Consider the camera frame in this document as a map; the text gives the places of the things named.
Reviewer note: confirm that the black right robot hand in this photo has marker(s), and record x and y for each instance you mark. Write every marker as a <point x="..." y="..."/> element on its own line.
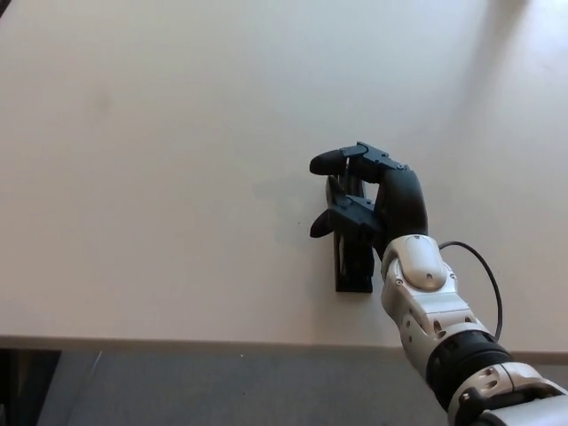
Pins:
<point x="401" y="204"/>

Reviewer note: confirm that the black desk stapler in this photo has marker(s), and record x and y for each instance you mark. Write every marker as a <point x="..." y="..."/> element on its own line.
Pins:
<point x="352" y="270"/>

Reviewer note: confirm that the dark table leg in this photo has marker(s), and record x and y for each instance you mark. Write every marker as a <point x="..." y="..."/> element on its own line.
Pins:
<point x="26" y="388"/>

